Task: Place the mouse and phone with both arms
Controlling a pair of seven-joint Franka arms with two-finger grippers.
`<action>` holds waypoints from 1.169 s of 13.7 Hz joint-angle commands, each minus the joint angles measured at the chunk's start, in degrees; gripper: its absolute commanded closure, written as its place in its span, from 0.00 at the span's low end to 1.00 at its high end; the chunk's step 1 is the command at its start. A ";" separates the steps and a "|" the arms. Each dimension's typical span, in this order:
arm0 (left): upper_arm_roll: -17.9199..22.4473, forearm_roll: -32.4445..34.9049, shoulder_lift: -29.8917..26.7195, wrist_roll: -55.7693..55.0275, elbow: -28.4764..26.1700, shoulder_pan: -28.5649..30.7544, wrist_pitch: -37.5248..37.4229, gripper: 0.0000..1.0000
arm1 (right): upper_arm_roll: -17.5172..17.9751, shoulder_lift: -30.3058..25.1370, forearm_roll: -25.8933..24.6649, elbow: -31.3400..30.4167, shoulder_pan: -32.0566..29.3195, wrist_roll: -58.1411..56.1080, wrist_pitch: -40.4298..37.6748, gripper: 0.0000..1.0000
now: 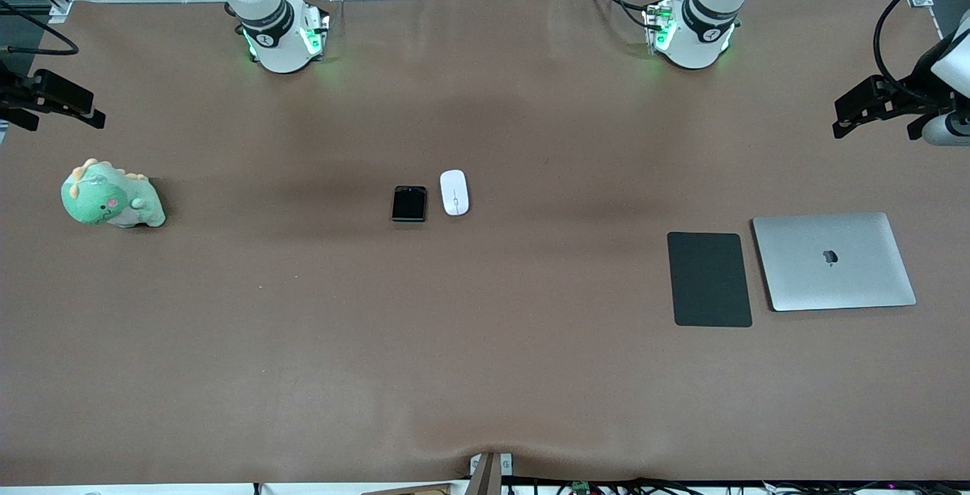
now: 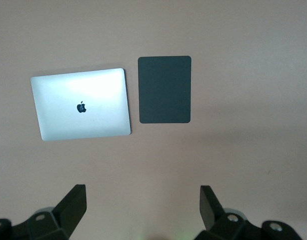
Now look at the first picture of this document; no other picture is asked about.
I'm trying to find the black phone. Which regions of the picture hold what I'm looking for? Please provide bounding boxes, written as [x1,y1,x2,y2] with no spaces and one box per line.
[391,186,427,223]

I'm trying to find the white computer mouse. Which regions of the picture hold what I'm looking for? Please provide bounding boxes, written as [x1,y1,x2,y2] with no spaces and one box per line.
[440,169,470,217]

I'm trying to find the black mouse pad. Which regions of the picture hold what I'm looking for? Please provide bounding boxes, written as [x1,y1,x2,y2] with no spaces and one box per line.
[667,232,753,327]

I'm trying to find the green dinosaur plush toy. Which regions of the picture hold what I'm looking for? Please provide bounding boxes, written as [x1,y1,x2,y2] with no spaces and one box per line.
[61,158,166,229]

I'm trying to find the silver laptop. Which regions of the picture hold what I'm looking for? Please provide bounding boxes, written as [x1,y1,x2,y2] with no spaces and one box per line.
[752,212,917,312]

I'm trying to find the brown table cover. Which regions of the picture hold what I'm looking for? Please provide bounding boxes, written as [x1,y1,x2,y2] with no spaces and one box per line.
[0,0,970,487]

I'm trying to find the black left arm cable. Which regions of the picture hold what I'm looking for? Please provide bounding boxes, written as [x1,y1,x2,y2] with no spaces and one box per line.
[873,0,970,102]

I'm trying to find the black left base cable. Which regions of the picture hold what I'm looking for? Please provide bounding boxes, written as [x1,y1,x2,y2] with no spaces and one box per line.
[584,0,669,30]

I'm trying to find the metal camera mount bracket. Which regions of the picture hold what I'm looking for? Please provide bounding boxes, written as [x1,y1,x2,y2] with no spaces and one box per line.
[468,452,514,495]

